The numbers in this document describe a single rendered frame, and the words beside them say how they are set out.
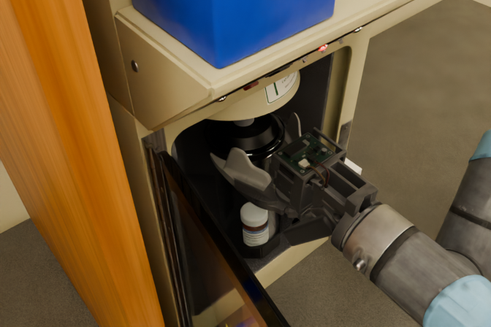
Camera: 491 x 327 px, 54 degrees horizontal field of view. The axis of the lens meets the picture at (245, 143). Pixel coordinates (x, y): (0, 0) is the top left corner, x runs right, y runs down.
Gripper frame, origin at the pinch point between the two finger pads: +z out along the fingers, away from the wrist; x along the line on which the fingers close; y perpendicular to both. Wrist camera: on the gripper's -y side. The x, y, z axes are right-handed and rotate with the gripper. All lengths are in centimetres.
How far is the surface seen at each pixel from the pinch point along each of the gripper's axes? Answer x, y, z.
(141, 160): 17.9, 13.9, -6.2
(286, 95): -1.9, 10.6, -5.0
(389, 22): -88, -31, 35
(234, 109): 4.7, 10.9, -3.5
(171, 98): 17.9, 25.6, -13.1
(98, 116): 23.6, 28.7, -15.2
